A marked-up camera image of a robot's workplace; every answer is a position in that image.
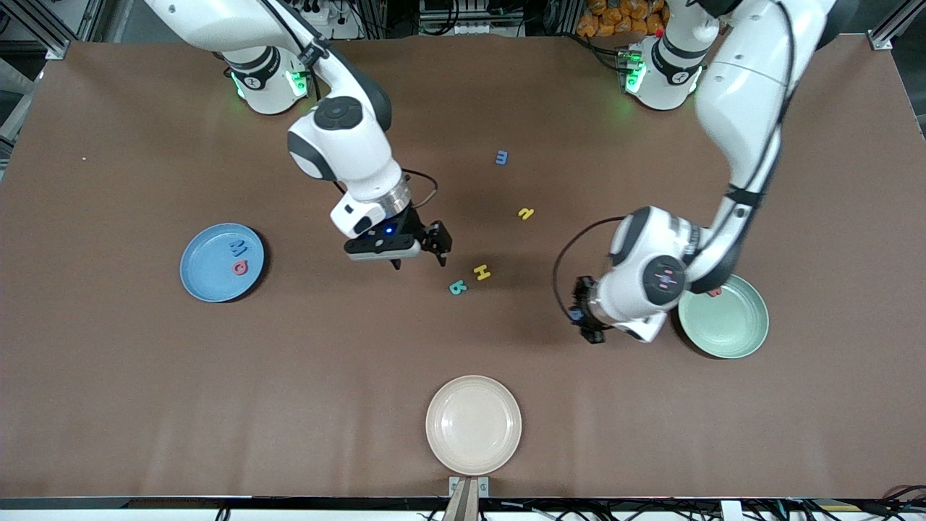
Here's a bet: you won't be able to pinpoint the green plate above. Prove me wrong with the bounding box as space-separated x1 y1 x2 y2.
678 274 770 360

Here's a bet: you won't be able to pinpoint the beige plate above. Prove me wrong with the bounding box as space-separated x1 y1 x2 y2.
425 375 523 477

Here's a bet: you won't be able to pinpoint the blue plate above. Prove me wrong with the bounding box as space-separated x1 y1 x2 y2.
179 222 266 303

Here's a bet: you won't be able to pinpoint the white multi-socket strip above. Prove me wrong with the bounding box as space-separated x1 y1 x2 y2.
420 17 526 36

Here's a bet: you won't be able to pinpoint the white power strip with plugs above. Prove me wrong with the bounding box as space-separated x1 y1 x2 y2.
297 0 360 41

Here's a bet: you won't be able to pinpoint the orange snack bags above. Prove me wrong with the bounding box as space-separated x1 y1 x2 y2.
577 0 668 39

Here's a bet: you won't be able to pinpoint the brown table cover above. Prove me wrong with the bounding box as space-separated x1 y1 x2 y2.
0 35 926 500

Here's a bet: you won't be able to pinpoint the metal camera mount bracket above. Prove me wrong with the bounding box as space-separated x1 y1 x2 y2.
443 476 490 521

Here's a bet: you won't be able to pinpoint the aluminium frame profile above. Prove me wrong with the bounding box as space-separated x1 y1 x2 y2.
36 0 107 60
868 0 926 51

